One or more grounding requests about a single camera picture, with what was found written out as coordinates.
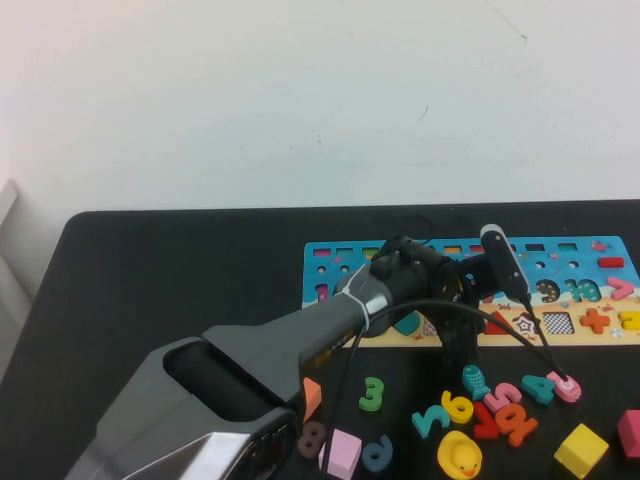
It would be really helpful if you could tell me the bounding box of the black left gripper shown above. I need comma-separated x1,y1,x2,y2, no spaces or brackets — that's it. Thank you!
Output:
430,254,494,372

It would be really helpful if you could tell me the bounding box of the red triangle piece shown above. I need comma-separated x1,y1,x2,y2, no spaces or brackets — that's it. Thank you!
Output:
481,309,516,335

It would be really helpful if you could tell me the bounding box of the teal heart piece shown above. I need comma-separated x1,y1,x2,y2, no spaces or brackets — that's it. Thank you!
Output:
391,310,422,336

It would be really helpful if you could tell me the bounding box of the orange number piece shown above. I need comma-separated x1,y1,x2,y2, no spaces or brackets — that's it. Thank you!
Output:
494,401,540,448

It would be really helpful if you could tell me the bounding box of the colourful wooden puzzle board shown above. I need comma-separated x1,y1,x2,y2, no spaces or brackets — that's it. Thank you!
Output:
303,234,640,348

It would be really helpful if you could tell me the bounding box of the orange plus sign piece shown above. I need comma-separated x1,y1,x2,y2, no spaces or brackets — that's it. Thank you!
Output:
579,306,612,333

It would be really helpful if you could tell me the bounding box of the pink greater-than sign piece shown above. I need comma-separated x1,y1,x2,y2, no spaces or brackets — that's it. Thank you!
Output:
606,274,636,300

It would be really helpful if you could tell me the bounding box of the teal wooden fish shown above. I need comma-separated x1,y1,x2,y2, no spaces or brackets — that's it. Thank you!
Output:
461,363,494,402

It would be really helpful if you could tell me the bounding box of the yellow number six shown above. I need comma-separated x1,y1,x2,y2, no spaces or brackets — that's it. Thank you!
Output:
440,390,475,425

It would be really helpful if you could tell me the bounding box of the pink number five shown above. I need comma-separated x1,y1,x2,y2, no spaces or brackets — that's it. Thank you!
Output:
483,381,524,416

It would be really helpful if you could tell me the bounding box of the teal number two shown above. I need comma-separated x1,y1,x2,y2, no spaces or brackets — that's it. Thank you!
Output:
411,405,452,440

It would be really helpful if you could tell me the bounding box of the red number seven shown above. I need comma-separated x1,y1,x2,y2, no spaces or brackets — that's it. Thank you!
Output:
471,400,502,441

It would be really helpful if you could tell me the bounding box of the teal number four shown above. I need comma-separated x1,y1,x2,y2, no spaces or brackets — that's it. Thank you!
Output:
520,374,557,406

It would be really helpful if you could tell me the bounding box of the green number three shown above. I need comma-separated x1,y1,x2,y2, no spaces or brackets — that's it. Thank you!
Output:
358,376,386,413

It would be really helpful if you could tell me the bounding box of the yellow rubber duck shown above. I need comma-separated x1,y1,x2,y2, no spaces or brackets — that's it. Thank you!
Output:
436,430,484,480

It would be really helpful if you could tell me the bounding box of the pink wooden fish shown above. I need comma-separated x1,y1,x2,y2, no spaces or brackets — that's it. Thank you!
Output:
545,369,583,404

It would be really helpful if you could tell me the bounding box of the grey-blue number nine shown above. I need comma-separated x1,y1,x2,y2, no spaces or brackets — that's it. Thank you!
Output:
362,433,395,473

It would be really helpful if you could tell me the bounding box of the orange cube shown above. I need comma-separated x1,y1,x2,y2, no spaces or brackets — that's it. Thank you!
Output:
301,376,324,424

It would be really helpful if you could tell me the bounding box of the pink cube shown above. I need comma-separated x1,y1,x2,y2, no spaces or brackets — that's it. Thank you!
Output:
318,428,363,480

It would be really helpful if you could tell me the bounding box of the yellow cube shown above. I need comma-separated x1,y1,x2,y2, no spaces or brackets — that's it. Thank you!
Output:
553,422,611,479

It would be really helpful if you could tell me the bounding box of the brown number eight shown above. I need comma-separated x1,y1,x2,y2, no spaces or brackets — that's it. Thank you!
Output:
298,420,327,459

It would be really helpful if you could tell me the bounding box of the magenta cube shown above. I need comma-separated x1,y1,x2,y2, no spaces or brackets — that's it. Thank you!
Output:
615,409,640,459

